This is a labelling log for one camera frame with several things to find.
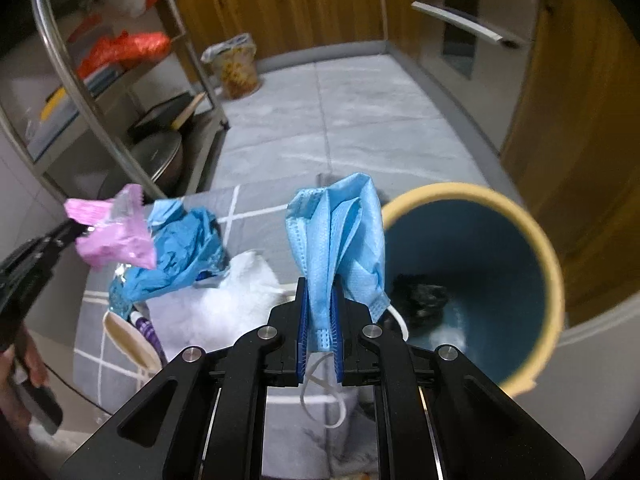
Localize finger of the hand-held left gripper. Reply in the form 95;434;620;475
30;220;95;252

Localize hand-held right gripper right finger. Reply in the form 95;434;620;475
333;284;586;480

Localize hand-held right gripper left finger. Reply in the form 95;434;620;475
59;277;308;480

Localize pink snack wrapper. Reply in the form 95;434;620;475
65;183;158;269

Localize white tissue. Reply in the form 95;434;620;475
149;250;297;357

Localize blue face mask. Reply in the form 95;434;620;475
285;172;409;431

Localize blue glove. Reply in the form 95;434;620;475
109;199;232;319

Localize blue bin with yellow rim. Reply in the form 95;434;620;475
380;183;566;396

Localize person's left hand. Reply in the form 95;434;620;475
0;332;51;428

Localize black crumpled bag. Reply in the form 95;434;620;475
390;272;451;332

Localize grey checked cloth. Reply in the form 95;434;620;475
72;184;388;480

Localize round metal wok lid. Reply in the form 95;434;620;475
97;130;184;202

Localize cream plastic spoon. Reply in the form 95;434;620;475
102;310;161;377

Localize purple white tube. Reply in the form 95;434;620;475
129;310;168;367

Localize metal kitchen rack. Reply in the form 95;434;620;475
0;0;232;221

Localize black baking tray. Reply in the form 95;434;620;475
127;92;207;137

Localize blue folded cloth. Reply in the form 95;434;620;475
82;62;123;94

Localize floral waste basket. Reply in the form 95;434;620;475
200;33;261;101

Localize white plastic bag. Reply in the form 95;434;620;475
117;0;152;19

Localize stainless steel oven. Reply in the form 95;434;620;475
385;0;545;157

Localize wooden base cabinets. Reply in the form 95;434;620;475
172;0;417;67

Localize tall wooden cabinet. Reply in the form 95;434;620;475
500;0;640;323

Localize steel oven handle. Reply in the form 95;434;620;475
411;1;527;49

